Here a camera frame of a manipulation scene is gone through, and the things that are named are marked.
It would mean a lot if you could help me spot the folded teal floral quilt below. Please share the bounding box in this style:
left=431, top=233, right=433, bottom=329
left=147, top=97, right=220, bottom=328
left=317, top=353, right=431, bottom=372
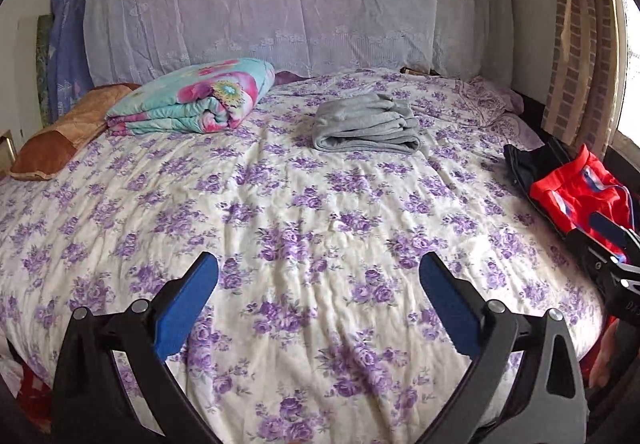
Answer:
left=106, top=58, right=277, bottom=135

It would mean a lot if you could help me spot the green patterned board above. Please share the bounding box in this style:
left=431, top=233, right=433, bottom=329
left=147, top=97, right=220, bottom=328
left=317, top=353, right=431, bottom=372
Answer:
left=35, top=14, right=54, bottom=111

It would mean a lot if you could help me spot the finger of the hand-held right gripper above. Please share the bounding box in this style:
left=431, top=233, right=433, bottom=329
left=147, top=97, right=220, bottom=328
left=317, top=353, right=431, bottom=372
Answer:
left=566, top=211, right=640, bottom=271

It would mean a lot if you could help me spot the blue printed cloth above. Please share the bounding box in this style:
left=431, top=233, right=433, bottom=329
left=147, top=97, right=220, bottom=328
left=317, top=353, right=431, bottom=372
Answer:
left=50, top=0, right=96, bottom=122

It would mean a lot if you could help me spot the black garment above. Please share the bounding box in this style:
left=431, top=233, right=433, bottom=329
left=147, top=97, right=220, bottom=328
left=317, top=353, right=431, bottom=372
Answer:
left=502, top=137, right=586, bottom=240

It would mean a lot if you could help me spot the purple floral bedspread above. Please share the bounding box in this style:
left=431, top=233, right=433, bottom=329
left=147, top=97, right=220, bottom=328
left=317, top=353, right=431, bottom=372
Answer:
left=0, top=67, right=608, bottom=444

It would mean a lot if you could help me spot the red garment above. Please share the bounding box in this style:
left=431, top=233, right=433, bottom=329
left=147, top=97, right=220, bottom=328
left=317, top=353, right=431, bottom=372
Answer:
left=529, top=144, right=636, bottom=260

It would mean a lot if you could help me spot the pink floral cloth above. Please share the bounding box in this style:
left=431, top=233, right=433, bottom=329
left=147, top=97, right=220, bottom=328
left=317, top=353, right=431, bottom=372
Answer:
left=0, top=354, right=51, bottom=430

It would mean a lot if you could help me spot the brown pillow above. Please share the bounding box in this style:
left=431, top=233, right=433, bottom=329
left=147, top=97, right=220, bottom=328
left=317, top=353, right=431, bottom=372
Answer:
left=9, top=83, right=141, bottom=181

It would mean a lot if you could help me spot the purple floral pillow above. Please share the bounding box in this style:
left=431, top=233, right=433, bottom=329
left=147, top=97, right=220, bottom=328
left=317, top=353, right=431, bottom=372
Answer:
left=467, top=74, right=526, bottom=125

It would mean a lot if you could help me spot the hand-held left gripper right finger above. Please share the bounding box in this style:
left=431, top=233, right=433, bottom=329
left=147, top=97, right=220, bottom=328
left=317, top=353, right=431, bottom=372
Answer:
left=419, top=251, right=587, bottom=444

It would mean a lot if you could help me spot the framed picture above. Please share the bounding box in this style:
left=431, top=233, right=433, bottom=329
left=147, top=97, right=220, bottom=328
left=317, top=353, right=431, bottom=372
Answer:
left=0, top=128, right=18, bottom=175

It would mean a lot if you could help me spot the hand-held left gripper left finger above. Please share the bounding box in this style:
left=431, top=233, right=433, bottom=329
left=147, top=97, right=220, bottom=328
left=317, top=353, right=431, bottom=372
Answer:
left=50, top=251, right=221, bottom=444

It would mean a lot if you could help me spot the beige brick-pattern curtain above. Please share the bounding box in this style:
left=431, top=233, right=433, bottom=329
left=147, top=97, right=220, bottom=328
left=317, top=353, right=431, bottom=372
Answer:
left=542, top=0, right=631, bottom=150

